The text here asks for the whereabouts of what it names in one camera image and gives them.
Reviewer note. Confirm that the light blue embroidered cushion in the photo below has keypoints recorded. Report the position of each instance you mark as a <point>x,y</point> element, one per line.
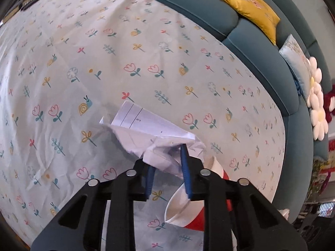
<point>294,57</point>

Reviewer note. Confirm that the teal sectional sofa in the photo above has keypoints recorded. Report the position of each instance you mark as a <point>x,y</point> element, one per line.
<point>261,57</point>

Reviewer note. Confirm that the potted green plant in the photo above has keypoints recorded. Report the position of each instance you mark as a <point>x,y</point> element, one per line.
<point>320,177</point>

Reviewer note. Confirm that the white paper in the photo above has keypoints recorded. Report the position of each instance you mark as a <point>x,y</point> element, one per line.
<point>146,128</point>

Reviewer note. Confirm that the red and white teddy bear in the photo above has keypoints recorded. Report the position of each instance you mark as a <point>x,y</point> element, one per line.
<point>330,102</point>

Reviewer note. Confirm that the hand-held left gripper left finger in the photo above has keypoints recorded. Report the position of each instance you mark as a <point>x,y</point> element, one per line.
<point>150,181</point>

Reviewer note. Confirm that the red and white paper cup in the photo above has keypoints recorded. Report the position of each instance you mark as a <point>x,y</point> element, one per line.
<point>180,209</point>

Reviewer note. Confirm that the floral patterned tablecloth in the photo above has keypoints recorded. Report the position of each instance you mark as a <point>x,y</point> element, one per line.
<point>104,57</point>

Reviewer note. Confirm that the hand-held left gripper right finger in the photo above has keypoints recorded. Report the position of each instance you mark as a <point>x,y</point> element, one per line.
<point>186,172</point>

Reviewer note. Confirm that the trash bin with white bag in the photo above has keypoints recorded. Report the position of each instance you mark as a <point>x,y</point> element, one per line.
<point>284,214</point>

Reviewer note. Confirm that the yellow embroidered cushion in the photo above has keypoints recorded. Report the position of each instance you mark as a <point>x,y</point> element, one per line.
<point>251,7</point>

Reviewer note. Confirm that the blue knitted item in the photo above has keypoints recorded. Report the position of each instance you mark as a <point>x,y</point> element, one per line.
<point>297,86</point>

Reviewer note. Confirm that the white flower shaped cushion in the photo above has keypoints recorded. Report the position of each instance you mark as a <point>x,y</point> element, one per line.
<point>320,119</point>
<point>314,78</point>

